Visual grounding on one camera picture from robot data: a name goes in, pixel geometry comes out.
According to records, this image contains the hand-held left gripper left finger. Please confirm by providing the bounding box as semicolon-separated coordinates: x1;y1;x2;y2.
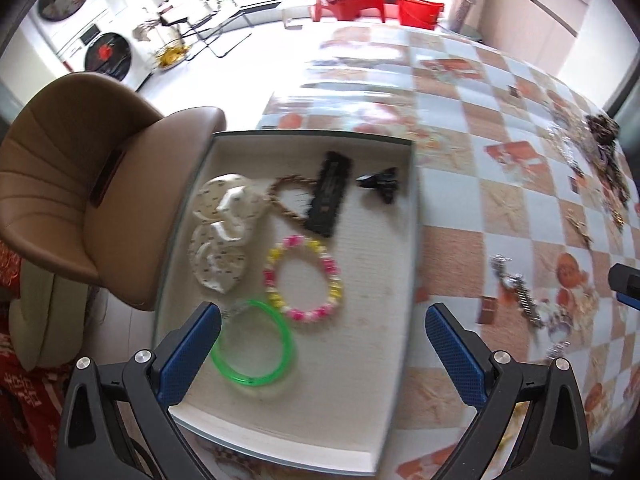
57;301;223;480

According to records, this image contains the wire basket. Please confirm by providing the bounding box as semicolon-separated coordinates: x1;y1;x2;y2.
150;35;193;71

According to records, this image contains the white cabinet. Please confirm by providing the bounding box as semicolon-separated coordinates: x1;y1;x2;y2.
480;0;601;66

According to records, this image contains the pink yellow beaded bracelet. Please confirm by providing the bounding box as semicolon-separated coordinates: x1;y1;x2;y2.
263;235;345;324

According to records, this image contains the white polka dot scrunchie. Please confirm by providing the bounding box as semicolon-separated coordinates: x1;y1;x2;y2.
187;173;266;295

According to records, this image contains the black folding chair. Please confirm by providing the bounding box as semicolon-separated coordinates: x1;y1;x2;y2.
157;0;253;58

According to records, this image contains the beige cushion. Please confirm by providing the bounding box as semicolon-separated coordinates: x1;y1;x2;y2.
7;255;101;371

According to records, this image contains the clear chain bracelet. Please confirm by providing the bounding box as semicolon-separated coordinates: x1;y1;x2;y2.
547;122;586;178

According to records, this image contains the white washing machine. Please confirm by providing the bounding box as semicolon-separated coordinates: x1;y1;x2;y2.
62;25;156;93

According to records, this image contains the white low stool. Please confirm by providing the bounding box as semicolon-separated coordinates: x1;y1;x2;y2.
277;0;321;28

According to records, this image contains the small black claw clip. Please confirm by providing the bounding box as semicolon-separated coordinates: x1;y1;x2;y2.
356;166;401;206

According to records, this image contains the red bucket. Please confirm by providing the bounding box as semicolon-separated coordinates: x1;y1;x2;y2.
395;0;446;31

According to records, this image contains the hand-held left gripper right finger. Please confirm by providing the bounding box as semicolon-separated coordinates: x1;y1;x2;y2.
425;302;593;480

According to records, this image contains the silver spiked hair pin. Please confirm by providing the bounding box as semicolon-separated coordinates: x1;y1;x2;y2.
489;254;546;331

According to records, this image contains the black beaded hair tie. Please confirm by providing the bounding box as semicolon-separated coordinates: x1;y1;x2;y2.
592;147;632;196

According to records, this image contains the brown leather chair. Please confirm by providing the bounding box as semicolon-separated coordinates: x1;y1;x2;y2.
0;72;227;311

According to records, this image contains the gold braided hair clip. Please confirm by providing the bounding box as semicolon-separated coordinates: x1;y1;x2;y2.
267;174;321;226

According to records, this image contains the black snap hair clip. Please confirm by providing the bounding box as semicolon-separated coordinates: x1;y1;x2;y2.
305;151;353;238

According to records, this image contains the white shallow tray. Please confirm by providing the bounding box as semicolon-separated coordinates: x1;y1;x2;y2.
152;130;420;476

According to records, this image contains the leopard print hair band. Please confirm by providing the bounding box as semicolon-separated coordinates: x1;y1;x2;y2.
607;192;630;231

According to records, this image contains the green plastic bangle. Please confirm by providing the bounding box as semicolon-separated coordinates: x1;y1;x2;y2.
210;299;298;388

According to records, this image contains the red patterned cloth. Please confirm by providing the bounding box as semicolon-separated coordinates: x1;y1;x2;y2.
0;240;71;480

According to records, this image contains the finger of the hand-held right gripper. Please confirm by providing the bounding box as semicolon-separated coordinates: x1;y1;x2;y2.
607;262;640;311

